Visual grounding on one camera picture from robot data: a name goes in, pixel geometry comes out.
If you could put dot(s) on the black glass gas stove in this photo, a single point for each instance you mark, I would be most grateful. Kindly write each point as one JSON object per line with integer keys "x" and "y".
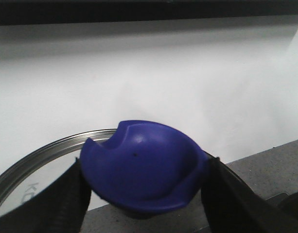
{"x": 287, "y": 203}

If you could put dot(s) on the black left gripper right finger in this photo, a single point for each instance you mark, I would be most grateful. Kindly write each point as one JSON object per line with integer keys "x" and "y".
{"x": 232, "y": 207}

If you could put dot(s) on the glass lid with blue knob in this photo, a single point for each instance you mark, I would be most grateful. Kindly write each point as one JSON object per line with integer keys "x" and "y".
{"x": 141, "y": 166}

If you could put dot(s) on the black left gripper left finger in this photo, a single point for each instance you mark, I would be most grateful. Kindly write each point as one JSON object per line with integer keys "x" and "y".
{"x": 59, "y": 208}

